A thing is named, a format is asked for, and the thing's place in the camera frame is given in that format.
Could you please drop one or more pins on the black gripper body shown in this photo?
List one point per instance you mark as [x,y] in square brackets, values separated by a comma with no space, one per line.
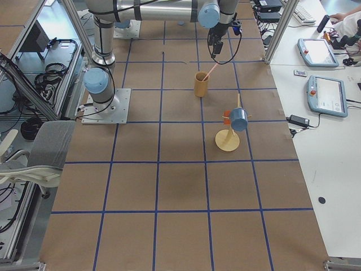
[218,31]

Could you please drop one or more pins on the pink chopstick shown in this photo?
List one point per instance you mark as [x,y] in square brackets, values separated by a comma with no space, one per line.
[211,70]

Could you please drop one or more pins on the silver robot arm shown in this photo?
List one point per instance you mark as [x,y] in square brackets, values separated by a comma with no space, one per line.
[217,16]

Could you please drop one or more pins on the bamboo cylinder holder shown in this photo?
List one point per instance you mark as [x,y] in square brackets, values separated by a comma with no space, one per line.
[201,84]

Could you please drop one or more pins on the orange mug on stand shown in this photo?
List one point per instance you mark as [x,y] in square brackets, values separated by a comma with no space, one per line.
[226,117]

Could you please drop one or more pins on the blue mug on stand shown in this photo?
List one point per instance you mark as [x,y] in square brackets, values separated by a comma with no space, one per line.
[239,119]

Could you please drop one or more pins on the white keyboard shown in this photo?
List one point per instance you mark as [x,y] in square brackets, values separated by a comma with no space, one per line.
[302,16]

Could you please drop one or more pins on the upper teach pendant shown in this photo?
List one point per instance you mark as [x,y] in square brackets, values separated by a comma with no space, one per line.
[317,53]

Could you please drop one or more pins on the teach pendant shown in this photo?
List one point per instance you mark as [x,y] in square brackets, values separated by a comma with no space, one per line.
[326,95]
[317,53]

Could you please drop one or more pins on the wooden mug tree stand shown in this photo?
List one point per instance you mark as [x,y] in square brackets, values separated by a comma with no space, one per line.
[227,139]

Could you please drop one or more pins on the black power adapter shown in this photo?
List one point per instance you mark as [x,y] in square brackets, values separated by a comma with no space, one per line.
[299,121]

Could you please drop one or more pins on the lower teach pendant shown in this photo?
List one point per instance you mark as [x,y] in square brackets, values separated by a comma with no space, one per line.
[326,95]

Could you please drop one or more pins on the grey office chair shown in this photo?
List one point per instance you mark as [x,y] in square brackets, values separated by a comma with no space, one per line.
[44,163]

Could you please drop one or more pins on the aluminium frame post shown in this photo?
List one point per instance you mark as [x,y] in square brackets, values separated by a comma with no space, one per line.
[280,29]

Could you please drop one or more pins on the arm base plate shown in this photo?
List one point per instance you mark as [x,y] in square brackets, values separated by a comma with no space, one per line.
[128,29]
[115,113]

